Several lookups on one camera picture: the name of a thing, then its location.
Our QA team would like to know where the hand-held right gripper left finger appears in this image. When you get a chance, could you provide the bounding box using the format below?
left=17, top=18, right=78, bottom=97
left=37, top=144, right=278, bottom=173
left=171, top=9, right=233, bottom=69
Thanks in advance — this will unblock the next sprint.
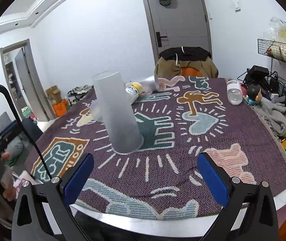
left=12, top=153, right=95, bottom=241

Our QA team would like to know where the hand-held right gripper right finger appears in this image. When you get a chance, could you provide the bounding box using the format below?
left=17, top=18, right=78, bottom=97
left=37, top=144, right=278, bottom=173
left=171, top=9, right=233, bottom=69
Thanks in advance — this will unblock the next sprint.
left=197, top=152, right=279, bottom=241

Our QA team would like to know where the tall frosted plastic cup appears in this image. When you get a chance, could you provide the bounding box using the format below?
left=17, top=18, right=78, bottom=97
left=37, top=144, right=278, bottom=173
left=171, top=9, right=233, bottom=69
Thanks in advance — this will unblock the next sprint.
left=92, top=71, right=144, bottom=155

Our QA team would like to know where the small translucent plastic cup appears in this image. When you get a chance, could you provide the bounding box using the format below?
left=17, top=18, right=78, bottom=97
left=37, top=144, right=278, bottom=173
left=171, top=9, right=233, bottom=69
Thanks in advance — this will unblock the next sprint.
left=90, top=100, right=106, bottom=123

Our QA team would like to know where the purple printed blanket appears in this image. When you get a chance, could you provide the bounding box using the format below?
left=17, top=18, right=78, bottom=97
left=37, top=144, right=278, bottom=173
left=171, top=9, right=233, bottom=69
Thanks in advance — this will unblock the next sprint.
left=25, top=75, right=286, bottom=221

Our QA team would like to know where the orange paper bag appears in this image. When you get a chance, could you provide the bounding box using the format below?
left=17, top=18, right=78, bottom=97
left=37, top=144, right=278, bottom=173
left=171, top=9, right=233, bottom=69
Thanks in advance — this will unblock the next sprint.
left=52, top=100, right=69, bottom=117

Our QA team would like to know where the dark storage shelf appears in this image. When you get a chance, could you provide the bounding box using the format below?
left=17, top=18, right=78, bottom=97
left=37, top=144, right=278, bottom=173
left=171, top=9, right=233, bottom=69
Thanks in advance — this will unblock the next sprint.
left=5, top=61, right=24, bottom=111

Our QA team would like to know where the open grey door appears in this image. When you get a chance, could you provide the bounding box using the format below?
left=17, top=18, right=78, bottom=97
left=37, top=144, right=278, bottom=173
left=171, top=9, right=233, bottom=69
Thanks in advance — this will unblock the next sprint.
left=15, top=47, right=49, bottom=121

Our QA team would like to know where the grey cloth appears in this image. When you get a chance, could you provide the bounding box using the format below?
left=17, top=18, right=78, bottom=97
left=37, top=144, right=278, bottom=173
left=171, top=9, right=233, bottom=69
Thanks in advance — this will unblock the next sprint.
left=252, top=103, right=286, bottom=137

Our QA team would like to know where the clear plastic bottle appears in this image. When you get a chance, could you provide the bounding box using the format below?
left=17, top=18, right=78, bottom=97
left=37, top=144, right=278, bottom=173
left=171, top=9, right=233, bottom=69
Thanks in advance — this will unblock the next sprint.
left=226, top=79, right=244, bottom=105

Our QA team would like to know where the pair of shoes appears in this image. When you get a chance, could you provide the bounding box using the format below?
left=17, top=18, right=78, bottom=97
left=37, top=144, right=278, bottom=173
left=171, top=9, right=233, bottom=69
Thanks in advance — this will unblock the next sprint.
left=68, top=85, right=93, bottom=97

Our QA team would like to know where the cardboard box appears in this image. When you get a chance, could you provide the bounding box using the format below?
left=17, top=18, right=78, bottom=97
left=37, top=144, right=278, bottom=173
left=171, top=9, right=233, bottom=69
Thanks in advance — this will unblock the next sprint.
left=45, top=85, right=63, bottom=104

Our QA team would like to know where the black-haired toy figurine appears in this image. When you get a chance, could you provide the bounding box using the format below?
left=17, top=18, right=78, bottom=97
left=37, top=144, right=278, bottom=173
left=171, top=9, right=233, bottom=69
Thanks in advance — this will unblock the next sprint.
left=246, top=84, right=264, bottom=106

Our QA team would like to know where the white bottle with yellow cap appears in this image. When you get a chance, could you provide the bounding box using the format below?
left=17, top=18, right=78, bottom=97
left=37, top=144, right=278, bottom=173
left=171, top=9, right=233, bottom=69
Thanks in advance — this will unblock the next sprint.
left=125, top=82, right=143, bottom=104

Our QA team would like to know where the orange chair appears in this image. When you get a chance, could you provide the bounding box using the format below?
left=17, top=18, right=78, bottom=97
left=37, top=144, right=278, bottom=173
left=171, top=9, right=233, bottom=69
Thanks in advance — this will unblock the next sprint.
left=180, top=66, right=203, bottom=77

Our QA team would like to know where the black device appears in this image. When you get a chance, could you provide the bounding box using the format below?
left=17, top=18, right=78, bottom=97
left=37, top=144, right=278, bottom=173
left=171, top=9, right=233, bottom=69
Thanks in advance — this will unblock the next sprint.
left=238, top=65, right=270, bottom=86

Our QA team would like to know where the brown jacket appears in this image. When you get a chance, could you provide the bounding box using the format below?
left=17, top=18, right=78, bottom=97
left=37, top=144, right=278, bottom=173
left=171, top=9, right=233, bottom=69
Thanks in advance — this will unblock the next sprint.
left=154, top=55, right=218, bottom=78

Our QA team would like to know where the black jacket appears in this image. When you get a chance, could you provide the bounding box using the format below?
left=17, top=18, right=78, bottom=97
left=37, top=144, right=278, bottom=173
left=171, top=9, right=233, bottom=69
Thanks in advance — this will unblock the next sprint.
left=159, top=47, right=211, bottom=61

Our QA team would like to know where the clear plastic bag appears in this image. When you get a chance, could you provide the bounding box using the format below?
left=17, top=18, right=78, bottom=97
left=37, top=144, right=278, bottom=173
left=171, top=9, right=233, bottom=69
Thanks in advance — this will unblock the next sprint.
left=263, top=17, right=286, bottom=56

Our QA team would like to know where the black cable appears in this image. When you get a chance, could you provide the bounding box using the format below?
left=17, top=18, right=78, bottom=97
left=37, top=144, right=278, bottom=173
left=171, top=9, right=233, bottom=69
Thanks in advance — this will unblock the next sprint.
left=0, top=84, right=53, bottom=181

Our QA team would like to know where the black wire basket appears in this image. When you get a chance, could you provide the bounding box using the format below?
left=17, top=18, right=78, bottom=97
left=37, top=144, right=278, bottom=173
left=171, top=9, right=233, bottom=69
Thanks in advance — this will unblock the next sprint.
left=268, top=71, right=286, bottom=96

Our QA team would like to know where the black wire wall rack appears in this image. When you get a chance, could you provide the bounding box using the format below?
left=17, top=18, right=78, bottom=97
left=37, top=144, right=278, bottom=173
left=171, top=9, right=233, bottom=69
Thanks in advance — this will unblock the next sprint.
left=257, top=38, right=286, bottom=64

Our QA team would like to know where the black door lock handle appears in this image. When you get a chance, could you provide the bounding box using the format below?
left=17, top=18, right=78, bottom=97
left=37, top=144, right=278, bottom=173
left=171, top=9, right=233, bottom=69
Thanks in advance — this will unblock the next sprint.
left=156, top=32, right=168, bottom=47

